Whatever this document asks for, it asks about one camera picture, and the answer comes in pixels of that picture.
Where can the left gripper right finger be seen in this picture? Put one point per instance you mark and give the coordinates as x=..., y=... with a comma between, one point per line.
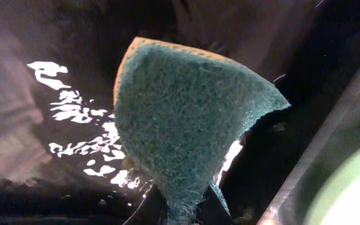
x=211, y=211

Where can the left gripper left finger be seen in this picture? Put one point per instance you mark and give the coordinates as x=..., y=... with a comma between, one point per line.
x=153, y=210

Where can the green yellow sponge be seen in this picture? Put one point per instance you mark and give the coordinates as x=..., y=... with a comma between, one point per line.
x=178, y=109

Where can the light blue plate front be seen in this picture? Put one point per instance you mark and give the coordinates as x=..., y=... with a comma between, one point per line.
x=338, y=201

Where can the black rectangular tray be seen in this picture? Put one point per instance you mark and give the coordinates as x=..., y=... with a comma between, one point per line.
x=57, y=63

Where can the black round tray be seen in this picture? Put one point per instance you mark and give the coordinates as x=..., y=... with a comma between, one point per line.
x=337, y=139

